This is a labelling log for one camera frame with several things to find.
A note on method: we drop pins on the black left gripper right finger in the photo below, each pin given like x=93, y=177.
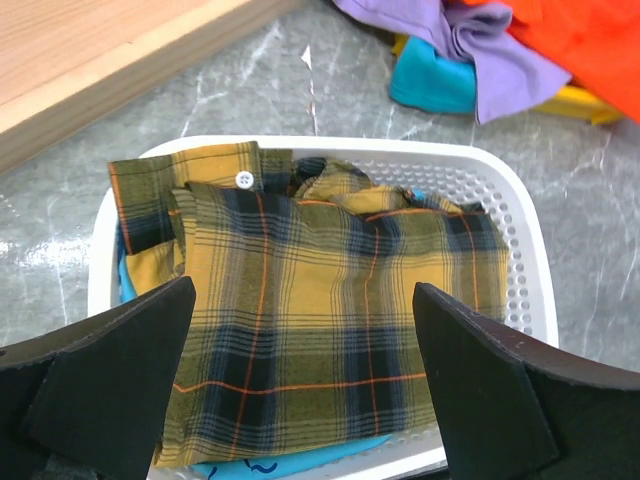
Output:
x=509, y=406

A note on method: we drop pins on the yellow plastic tray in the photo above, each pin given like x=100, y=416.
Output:
x=575, y=102

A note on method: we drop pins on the wooden clothes rack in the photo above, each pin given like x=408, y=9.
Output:
x=65, y=64

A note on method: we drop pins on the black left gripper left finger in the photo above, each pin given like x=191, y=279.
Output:
x=95, y=392

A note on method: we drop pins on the purple t shirt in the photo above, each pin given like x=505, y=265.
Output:
x=511, y=77

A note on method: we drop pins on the blue cloth in basket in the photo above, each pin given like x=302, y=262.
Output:
x=280, y=457

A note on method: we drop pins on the orange t shirt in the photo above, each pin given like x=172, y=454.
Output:
x=597, y=42

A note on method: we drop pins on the teal t shirt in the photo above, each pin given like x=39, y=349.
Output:
x=425, y=80

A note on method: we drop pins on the yellow plaid shirt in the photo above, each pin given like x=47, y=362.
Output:
x=302, y=333

